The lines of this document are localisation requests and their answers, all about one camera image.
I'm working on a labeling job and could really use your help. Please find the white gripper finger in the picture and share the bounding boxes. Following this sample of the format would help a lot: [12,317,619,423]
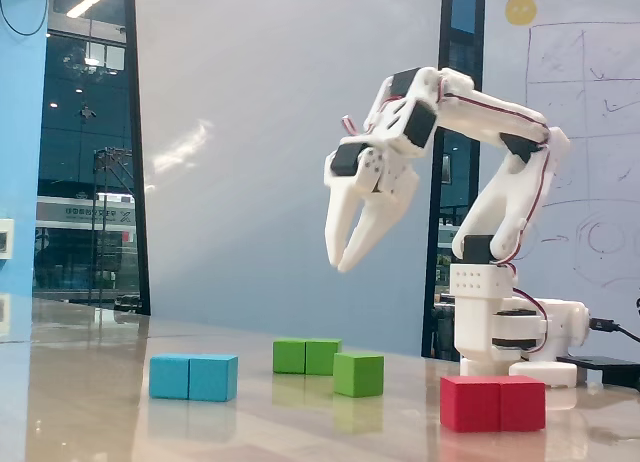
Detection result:
[323,150,385,270]
[338,174,421,274]

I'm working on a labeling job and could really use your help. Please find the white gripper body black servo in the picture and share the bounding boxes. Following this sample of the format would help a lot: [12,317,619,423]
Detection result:
[324,134,421,197]

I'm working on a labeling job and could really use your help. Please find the small green cube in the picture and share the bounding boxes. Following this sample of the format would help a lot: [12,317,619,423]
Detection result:
[332,351,385,398]

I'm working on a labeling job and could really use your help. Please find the long green block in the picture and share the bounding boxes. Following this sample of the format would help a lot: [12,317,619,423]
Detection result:
[272,337,344,377]

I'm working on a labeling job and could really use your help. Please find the long red block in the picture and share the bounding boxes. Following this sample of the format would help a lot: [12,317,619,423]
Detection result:
[439,374,547,433]

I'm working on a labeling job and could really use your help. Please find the long blue block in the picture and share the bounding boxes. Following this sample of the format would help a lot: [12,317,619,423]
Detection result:
[148,354,239,402]

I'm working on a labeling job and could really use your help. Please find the yellow round sticker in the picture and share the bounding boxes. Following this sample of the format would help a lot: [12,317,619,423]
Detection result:
[503,0,539,26]

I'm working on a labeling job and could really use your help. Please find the whiteboard with pen drawings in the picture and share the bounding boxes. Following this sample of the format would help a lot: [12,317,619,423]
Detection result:
[482,0,640,363]

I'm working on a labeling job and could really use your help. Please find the flat black box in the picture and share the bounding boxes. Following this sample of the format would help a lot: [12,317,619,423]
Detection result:
[556,354,640,389]

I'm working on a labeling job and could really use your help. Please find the red black wrist servo cable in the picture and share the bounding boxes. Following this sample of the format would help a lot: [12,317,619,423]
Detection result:
[341,113,375,137]

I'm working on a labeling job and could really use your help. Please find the red black forearm servo cable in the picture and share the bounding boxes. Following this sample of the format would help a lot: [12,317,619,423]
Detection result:
[437,79,554,143]

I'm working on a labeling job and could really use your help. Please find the black glass door frame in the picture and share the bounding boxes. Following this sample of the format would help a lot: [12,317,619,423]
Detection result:
[421,0,486,361]

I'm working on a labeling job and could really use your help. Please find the black window frame post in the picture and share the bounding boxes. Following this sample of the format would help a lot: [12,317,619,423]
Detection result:
[123,0,152,317]

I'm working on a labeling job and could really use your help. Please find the black usb cable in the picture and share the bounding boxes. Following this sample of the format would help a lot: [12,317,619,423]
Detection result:
[588,317,640,344]

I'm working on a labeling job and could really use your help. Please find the white wall socket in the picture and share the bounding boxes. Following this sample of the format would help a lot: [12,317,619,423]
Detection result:
[0,218,15,259]

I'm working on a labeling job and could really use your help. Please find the thin black hanging wire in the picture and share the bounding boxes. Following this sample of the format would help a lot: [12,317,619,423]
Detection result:
[0,0,53,36]

